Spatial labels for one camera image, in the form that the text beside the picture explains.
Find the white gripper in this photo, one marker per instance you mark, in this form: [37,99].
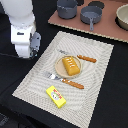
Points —
[26,40]

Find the orange bread loaf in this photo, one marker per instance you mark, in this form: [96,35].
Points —
[70,66]

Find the yellow butter box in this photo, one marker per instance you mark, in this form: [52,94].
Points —
[56,97]

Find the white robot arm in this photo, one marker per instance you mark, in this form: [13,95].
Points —
[20,12]

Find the beige round plate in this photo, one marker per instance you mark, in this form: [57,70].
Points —
[60,69]

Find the grey cooking pot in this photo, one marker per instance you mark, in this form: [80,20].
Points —
[67,9]

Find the beige woven placemat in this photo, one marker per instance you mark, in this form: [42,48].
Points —
[80,103]

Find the grey frying pan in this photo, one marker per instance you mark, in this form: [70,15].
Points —
[91,15]

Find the black stove burner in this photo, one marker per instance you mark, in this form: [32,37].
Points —
[97,3]

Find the cream bowl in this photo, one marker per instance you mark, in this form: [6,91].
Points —
[122,15]

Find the fork with wooden handle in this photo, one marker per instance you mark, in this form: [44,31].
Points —
[66,81]

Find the knife with wooden handle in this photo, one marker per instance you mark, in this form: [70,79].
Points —
[79,56]

